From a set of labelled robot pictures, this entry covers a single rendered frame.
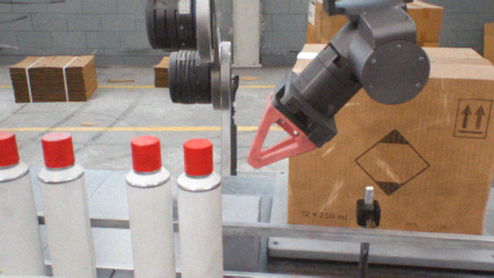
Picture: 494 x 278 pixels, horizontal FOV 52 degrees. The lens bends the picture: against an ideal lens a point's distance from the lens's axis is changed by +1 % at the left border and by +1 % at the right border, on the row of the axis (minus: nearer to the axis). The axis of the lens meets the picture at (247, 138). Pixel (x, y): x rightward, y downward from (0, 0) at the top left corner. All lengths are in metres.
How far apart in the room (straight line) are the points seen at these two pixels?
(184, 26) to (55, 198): 0.64
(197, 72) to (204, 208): 1.11
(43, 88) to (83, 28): 1.63
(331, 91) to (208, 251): 0.23
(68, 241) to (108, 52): 5.73
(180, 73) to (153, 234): 1.10
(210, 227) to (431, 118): 0.37
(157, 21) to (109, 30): 5.11
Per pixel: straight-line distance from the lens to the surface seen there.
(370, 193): 0.68
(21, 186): 0.65
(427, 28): 4.05
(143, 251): 0.62
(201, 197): 0.56
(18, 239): 0.68
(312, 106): 0.51
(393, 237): 0.65
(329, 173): 0.80
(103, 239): 0.90
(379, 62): 0.43
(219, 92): 1.63
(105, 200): 1.02
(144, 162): 0.57
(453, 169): 0.81
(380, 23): 0.44
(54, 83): 4.87
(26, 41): 6.62
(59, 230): 0.64
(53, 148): 0.61
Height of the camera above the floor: 1.28
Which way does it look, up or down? 20 degrees down
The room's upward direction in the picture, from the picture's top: straight up
